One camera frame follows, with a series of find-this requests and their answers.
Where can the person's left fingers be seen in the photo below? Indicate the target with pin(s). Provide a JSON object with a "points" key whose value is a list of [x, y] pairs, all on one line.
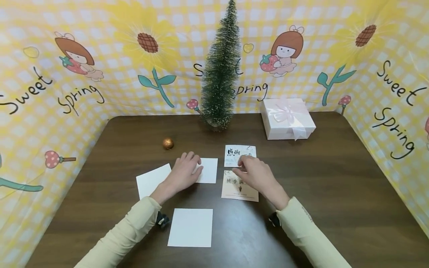
{"points": [[189, 158]]}

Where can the person's left forearm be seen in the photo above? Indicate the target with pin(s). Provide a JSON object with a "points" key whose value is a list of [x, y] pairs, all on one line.
{"points": [[127, 234]]}

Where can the person's right thumb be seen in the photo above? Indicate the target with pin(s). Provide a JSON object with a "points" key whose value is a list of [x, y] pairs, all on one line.
{"points": [[238, 172]]}

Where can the white card black blue print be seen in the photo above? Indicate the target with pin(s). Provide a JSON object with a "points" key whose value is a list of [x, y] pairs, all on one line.
{"points": [[233, 154]]}

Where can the person's left hand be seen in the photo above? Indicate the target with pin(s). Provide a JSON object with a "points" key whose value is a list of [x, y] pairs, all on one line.
{"points": [[181, 175]]}

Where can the person's right forearm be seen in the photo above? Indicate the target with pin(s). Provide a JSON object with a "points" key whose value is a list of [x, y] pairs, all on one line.
{"points": [[308, 234]]}

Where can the blank white card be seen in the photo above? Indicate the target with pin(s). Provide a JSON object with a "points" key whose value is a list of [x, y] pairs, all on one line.
{"points": [[191, 227], [209, 171], [152, 180]]}

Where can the cream card black print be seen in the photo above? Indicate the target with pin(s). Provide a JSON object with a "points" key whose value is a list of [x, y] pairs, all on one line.
{"points": [[234, 190]]}

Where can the small green christmas tree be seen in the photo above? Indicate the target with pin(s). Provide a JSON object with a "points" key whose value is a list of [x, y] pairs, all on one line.
{"points": [[220, 74]]}

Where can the person's right hand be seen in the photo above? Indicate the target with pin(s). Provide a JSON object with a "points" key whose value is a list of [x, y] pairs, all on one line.
{"points": [[258, 176]]}

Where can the person's right index finger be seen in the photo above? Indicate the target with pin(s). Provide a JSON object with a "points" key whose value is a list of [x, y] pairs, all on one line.
{"points": [[246, 159]]}

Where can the copper glitter ball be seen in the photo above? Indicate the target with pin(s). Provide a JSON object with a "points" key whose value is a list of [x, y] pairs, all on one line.
{"points": [[168, 143]]}

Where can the person's left thumb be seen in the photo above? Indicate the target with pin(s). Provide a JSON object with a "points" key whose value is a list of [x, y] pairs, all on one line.
{"points": [[198, 172]]}

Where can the black wrist band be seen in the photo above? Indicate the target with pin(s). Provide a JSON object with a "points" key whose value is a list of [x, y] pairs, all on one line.
{"points": [[274, 219], [163, 219]]}

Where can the white gift box pink ribbon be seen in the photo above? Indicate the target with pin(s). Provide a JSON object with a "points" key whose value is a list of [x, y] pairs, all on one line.
{"points": [[288, 119]]}

